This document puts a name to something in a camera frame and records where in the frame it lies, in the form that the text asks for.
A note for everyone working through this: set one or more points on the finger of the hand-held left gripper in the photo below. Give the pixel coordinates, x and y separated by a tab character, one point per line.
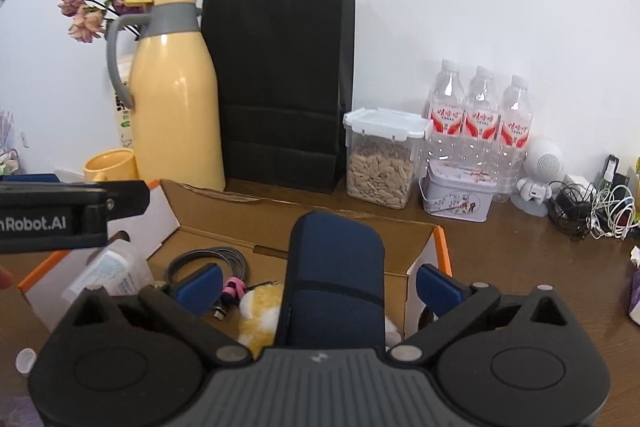
30	178
127	199

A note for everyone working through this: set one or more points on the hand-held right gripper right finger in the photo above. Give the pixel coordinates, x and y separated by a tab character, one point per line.
440	289

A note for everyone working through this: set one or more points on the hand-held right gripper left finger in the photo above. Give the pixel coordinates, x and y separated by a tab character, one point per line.
200	288

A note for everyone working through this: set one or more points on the yellow white plush toy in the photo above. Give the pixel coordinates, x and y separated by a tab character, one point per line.
260	312

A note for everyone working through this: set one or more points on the white plastic jar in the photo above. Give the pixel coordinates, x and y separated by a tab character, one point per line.
110	272

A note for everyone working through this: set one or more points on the red cardboard box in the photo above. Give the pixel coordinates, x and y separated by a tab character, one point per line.
225	217

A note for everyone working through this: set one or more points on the navy blue pouch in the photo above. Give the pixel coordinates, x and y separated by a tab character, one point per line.
335	267

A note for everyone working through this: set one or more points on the small white ribbed lid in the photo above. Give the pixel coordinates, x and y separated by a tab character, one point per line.
26	361

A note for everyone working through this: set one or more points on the person's left hand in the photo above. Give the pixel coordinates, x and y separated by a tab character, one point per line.
6	279

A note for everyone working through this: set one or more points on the yellow mug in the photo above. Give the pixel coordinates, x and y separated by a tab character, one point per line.
112	164

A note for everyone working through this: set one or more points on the white milk carton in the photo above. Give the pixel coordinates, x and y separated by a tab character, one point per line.
124	127

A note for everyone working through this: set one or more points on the printed white tin box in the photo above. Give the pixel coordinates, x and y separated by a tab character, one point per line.
457	197

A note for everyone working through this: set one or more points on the yellow thermos jug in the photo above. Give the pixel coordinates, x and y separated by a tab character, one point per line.
175	107

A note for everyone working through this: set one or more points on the clear seed container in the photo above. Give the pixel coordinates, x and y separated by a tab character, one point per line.
380	172

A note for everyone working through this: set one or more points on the white robot speaker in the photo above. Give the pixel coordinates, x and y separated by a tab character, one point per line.
542	162

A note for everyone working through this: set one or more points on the clear water bottle red label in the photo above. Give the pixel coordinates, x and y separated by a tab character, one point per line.
482	107
515	122
445	102

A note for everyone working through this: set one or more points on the black paper bag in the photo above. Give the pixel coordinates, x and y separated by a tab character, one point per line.
280	82

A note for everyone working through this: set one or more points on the purple tissue pack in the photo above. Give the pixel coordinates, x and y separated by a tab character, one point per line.
635	292

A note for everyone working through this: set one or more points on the black upright charger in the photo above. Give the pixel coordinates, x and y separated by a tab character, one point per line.
611	169

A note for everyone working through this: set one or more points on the white wall socket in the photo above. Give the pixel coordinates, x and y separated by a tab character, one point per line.
23	140

